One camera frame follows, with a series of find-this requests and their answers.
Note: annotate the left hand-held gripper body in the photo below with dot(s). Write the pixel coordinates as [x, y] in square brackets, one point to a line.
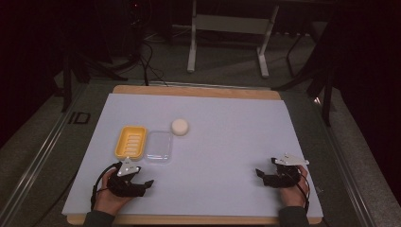
[121, 186]

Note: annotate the person's left hand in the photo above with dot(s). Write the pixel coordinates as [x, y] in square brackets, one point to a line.
[108, 201]

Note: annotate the white metal stand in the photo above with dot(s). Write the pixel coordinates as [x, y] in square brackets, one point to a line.
[231, 23]

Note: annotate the round white soap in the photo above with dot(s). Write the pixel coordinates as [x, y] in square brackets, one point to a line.
[180, 127]

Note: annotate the white foam mat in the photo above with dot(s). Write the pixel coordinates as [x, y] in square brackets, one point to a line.
[220, 151]

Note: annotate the black tripod stand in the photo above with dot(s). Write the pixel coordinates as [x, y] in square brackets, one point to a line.
[75, 69]

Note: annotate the clear plastic container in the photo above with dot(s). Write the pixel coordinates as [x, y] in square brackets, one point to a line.
[158, 147]

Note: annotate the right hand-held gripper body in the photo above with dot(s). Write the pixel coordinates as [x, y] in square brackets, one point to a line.
[285, 175]

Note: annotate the metal floor rail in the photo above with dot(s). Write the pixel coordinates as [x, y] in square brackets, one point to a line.
[343, 164]
[34, 167]

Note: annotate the person's right hand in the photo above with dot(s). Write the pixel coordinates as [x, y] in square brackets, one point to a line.
[293, 195]

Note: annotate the yellow soap dish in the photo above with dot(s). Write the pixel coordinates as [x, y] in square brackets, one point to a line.
[130, 142]

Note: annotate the white board with wooden edge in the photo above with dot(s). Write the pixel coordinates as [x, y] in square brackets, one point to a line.
[195, 91]

